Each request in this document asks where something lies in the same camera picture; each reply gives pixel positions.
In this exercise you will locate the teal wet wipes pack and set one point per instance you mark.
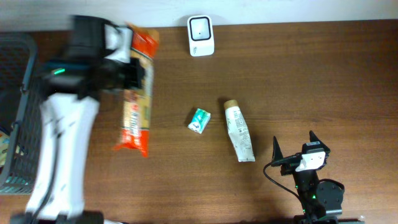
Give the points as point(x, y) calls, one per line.
point(4, 144)

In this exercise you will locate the orange spaghetti packet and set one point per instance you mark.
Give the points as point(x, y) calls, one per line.
point(137, 101)

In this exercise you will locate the small teal tissue pack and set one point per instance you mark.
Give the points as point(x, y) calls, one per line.
point(199, 121)

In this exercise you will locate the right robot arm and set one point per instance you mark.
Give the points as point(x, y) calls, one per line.
point(320, 199)

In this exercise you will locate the white barcode scanner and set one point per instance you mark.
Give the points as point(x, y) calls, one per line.
point(200, 36)

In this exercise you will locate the grey plastic basket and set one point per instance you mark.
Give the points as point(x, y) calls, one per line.
point(20, 113)

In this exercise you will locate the white tube with cork cap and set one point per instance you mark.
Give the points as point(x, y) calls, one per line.
point(238, 132)

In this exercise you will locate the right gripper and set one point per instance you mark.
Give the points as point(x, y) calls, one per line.
point(277, 153)

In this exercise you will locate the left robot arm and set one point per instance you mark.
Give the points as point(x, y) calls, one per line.
point(96, 58)

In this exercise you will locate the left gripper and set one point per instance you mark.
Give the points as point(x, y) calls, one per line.
point(133, 80)

